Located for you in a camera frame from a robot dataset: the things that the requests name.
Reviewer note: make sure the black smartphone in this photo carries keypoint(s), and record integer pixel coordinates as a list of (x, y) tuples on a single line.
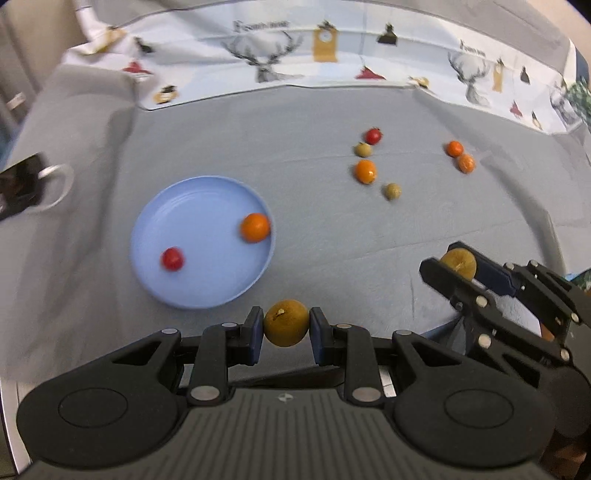
[(18, 184)]

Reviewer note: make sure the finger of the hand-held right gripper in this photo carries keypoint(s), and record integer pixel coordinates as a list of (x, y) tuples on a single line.
[(443, 281), (496, 279)]

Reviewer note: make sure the grey bed sheet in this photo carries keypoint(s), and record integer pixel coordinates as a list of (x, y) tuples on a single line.
[(300, 221)]

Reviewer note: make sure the small yellow-green fruit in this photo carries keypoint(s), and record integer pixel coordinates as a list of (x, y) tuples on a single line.
[(363, 149), (459, 262), (286, 323), (393, 191)]

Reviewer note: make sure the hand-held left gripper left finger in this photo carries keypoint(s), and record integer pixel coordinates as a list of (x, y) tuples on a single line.
[(253, 339)]

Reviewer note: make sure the small orange tangerine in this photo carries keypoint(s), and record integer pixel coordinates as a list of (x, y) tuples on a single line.
[(255, 227), (365, 171), (455, 148), (466, 163)]

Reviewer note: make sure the blue round plate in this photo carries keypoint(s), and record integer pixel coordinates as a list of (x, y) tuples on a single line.
[(203, 207)]

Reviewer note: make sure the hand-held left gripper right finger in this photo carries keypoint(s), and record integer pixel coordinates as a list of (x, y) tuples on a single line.
[(318, 339)]

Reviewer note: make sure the red cherry tomato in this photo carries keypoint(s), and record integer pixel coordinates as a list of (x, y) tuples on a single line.
[(172, 258), (373, 135)]

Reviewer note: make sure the deer printed white cloth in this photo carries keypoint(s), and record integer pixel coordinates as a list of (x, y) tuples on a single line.
[(323, 69)]

